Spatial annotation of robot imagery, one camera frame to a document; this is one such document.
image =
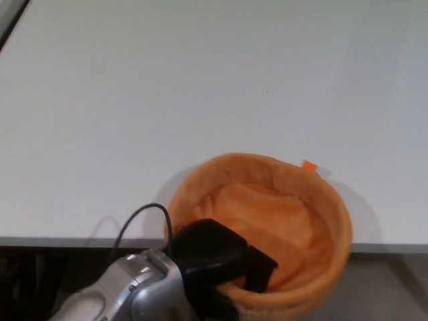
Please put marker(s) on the orange plush round plate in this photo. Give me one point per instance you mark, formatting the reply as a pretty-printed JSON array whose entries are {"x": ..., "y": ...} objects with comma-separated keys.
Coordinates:
[{"x": 301, "y": 234}]

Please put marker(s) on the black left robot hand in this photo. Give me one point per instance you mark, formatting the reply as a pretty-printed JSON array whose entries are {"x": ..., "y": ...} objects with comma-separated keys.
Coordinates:
[{"x": 214, "y": 247}]

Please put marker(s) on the dark table leg frame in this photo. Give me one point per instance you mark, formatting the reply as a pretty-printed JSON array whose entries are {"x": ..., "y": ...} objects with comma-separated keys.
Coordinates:
[{"x": 26, "y": 281}]

